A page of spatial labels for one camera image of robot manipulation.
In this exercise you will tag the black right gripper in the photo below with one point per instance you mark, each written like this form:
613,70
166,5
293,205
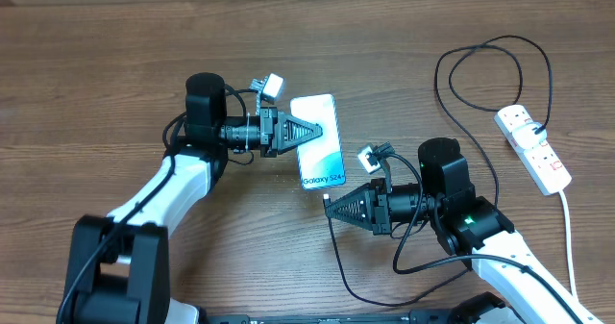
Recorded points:
374,213

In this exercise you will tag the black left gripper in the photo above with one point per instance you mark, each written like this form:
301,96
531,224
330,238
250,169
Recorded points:
269,116

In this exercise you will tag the Samsung Galaxy smartphone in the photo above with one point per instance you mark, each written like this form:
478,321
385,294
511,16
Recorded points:
320,160

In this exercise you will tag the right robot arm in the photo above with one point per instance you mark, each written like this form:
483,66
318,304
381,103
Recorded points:
468,227

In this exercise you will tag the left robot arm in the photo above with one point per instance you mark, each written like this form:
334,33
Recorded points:
118,269

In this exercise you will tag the white charger plug adapter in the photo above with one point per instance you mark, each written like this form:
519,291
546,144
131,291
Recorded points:
527,136

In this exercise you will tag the white power strip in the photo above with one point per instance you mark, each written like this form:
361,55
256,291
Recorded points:
542,163

